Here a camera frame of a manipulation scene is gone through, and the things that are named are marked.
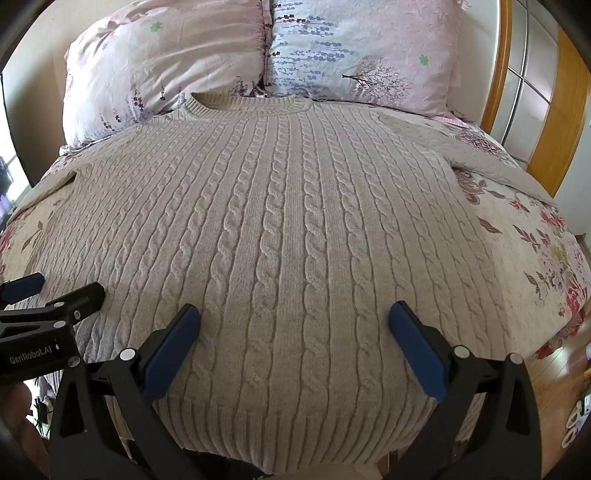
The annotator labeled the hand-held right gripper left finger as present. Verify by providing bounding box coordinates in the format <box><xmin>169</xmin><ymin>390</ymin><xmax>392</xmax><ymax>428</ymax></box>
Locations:
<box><xmin>48</xmin><ymin>304</ymin><xmax>206</xmax><ymax>480</ymax></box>

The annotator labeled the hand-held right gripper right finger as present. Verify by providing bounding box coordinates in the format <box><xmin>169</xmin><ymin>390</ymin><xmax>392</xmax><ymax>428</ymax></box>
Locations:
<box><xmin>388</xmin><ymin>301</ymin><xmax>543</xmax><ymax>480</ymax></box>

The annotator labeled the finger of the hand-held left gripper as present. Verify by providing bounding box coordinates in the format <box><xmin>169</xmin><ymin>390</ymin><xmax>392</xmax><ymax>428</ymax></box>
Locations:
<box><xmin>0</xmin><ymin>272</ymin><xmax>46</xmax><ymax>306</ymax></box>
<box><xmin>0</xmin><ymin>282</ymin><xmax>106</xmax><ymax>325</ymax></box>

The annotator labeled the beige cable knit sweater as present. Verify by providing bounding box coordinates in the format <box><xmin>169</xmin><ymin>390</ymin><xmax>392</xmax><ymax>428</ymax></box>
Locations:
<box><xmin>9</xmin><ymin>91</ymin><xmax>557</xmax><ymax>476</ymax></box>

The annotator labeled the person's left forearm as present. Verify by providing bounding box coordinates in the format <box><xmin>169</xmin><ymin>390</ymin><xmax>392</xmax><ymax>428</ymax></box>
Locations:
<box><xmin>0</xmin><ymin>383</ymin><xmax>49</xmax><ymax>480</ymax></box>

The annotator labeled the window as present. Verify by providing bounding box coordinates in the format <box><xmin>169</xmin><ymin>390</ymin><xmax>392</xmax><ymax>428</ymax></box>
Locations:
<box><xmin>0</xmin><ymin>69</ymin><xmax>28</xmax><ymax>232</ymax></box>

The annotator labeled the floral bed sheet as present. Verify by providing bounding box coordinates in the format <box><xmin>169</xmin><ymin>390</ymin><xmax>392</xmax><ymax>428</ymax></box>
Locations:
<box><xmin>0</xmin><ymin>115</ymin><xmax>591</xmax><ymax>370</ymax></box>

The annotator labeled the white slipper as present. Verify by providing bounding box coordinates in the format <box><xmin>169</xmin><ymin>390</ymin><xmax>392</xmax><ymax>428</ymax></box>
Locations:
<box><xmin>561</xmin><ymin>397</ymin><xmax>591</xmax><ymax>448</ymax></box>

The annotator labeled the pink floral pillow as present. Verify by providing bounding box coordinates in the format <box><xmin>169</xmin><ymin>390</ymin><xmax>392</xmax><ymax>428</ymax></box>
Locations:
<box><xmin>60</xmin><ymin>0</ymin><xmax>269</xmax><ymax>151</ymax></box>

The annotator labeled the wooden headboard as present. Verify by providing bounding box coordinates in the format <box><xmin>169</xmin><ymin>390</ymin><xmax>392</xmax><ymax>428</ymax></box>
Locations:
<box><xmin>480</xmin><ymin>0</ymin><xmax>591</xmax><ymax>195</ymax></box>

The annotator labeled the lavender tree print pillow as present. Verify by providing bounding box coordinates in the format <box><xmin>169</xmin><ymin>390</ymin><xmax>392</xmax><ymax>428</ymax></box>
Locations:
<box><xmin>263</xmin><ymin>0</ymin><xmax>467</xmax><ymax>123</ymax></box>

